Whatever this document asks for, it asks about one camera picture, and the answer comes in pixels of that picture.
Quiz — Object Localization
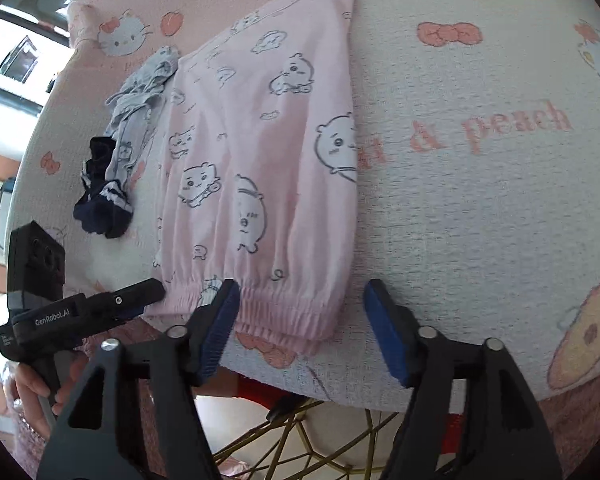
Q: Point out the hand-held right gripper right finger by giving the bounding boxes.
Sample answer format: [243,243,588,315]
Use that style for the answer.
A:
[362,279,563,480]

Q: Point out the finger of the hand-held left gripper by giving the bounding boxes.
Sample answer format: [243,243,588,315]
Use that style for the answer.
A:
[82,277,167,321]
[105,305,148,323]

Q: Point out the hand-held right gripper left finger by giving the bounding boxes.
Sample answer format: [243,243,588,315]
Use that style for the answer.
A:
[36,279,242,480]

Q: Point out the pink printed pants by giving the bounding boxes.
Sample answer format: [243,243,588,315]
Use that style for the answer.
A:
[152,0,358,356]

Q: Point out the person's left forearm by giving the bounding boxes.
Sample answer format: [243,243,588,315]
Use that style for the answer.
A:
[0,405,51,471]

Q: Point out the person's left hand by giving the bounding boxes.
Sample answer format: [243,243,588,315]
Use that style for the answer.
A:
[14,350,88,428]

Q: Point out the white container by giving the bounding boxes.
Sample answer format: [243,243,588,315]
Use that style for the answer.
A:
[0,177,18,253]

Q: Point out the red slipper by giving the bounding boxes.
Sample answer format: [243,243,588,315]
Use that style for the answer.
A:
[440,410,466,452]
[235,375,291,411]

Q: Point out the navy striped garment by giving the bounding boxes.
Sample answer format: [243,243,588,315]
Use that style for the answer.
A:
[73,136,133,239]

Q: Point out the pink and white printed blanket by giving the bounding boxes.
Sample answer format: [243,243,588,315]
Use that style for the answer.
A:
[7,0,600,406]

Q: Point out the light blue printed garment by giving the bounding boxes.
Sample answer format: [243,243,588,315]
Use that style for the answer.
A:
[104,46,181,196]

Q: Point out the person's pink fluffy robe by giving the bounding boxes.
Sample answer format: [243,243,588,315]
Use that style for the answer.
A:
[65,317,600,480]

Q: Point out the white appliance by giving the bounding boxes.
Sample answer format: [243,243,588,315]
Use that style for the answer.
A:
[0,35,46,81]

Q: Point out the gold wire table frame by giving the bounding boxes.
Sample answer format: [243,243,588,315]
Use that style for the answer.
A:
[212,395,401,480]

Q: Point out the bead bracelet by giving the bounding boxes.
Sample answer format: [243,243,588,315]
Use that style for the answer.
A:
[17,412,48,441]

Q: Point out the dark window frame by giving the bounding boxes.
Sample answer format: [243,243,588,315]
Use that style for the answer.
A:
[0,5,71,111]

